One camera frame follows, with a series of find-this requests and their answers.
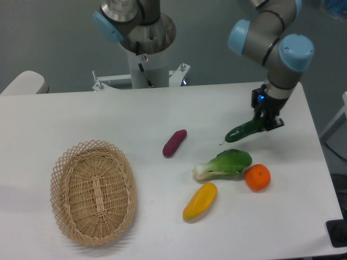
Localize white metal base frame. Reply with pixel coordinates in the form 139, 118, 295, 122
92, 63, 191, 92

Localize white chair armrest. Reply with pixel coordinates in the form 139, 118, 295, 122
1, 70, 49, 96

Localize green cucumber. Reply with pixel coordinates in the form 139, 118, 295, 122
220, 117, 265, 145

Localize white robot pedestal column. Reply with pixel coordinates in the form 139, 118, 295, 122
117, 12, 177, 89

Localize orange mandarin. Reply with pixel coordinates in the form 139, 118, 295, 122
245, 164, 271, 191

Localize green bok choy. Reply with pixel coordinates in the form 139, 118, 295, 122
192, 149, 253, 180

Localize black device at table edge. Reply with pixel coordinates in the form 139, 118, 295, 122
326, 219, 346, 248

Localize white furniture edge right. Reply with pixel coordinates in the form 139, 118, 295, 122
319, 92, 346, 143

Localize purple sweet potato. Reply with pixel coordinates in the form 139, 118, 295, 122
162, 129, 188, 158

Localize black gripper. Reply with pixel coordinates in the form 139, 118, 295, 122
251, 84, 288, 132

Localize yellow mango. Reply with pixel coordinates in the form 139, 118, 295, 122
182, 182, 218, 221

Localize woven wicker basket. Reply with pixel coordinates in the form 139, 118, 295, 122
50, 140, 137, 246

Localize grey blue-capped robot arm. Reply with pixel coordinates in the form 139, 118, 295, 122
93, 1, 314, 142

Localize clear container blue contents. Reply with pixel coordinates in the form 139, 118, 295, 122
319, 0, 346, 20

